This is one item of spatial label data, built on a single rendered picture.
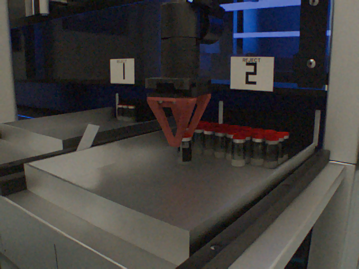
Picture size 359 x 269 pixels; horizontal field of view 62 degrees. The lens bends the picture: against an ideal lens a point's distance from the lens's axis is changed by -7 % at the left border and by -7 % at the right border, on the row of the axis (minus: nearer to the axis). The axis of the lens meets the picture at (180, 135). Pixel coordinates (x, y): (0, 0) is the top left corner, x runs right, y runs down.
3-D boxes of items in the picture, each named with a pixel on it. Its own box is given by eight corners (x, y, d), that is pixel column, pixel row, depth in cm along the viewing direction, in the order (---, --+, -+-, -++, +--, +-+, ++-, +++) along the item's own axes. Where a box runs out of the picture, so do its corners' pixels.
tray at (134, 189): (185, 141, 66) (185, 124, 65) (313, 164, 50) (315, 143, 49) (27, 189, 39) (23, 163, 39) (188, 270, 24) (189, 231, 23)
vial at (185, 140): (183, 160, 52) (183, 134, 51) (194, 162, 51) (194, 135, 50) (174, 163, 50) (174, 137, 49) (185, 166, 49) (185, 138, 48)
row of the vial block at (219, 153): (187, 148, 59) (187, 123, 58) (279, 166, 49) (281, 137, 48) (179, 151, 58) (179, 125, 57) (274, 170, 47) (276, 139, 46)
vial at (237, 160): (235, 162, 51) (236, 134, 50) (247, 164, 50) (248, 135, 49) (228, 165, 49) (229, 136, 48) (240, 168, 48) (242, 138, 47)
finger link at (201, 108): (211, 139, 51) (212, 80, 49) (194, 150, 45) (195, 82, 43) (172, 135, 54) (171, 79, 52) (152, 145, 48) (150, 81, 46)
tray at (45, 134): (113, 118, 94) (113, 106, 93) (184, 128, 79) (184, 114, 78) (0, 138, 68) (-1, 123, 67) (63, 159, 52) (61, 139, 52)
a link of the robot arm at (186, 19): (152, -4, 43) (188, -8, 40) (176, 4, 49) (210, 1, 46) (152, 46, 45) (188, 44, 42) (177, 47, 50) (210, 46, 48)
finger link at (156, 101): (207, 141, 50) (208, 80, 48) (190, 153, 44) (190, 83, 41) (168, 137, 53) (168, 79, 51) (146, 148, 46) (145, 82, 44)
